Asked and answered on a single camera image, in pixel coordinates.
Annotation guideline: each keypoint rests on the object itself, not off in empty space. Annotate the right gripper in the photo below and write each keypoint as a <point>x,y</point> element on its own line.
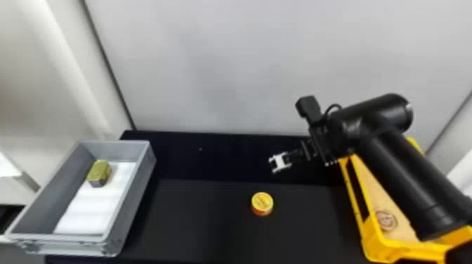
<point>312,149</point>

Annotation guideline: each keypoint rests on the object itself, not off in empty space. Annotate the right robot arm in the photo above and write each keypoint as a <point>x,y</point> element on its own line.
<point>398,166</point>

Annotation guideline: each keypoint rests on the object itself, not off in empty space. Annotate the yellow can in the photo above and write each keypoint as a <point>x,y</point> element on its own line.
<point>262,202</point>

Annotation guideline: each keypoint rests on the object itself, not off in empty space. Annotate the yellow rectangular box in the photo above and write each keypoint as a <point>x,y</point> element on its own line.
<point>372,228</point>

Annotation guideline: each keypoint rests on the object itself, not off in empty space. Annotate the beige round can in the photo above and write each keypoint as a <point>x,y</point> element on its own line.
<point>385,220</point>

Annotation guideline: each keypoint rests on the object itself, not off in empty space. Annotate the olive green box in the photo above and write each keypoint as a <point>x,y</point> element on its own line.
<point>99,173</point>

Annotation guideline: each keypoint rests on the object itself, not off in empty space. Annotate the white foam pad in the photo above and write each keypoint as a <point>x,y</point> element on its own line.
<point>92,206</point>

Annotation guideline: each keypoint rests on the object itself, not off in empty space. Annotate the grey crate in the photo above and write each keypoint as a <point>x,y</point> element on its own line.
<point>40,210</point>

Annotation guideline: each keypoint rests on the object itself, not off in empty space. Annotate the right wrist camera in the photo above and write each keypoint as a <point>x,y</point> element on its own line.
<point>308,107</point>

